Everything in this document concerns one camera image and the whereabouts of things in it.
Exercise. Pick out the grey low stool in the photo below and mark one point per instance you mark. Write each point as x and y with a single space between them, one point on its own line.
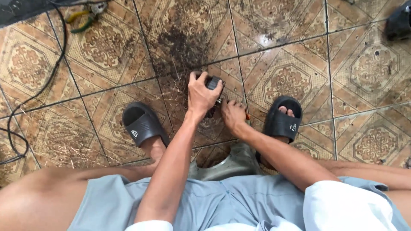
237 163

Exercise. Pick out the person's right hand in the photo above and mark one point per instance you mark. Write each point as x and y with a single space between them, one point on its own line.
233 115

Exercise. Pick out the black motor part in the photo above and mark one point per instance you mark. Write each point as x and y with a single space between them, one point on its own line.
213 81

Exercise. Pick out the person's right leg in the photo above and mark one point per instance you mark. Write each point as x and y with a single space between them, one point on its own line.
369 175

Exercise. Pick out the black rubber sandal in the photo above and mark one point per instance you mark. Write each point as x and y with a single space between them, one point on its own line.
282 126
144 126

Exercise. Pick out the person's left hand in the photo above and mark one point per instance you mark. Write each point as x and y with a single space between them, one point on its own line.
199 98

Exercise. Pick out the black rounded device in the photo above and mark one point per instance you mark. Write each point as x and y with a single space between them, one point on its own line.
399 24

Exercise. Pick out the person's left fingers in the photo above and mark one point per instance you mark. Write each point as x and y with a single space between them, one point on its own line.
196 80

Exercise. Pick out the person's leg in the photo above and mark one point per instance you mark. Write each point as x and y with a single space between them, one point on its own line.
38 199
369 175

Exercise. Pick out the person's left leg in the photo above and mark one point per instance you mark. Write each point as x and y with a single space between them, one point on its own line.
38 199

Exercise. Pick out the person's right fingers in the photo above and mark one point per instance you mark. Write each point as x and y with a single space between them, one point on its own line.
235 104

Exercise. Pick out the dark grey mat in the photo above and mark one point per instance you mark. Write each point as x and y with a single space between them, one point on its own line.
19 11

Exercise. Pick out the grey shorts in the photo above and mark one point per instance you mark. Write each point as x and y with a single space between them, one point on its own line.
205 202

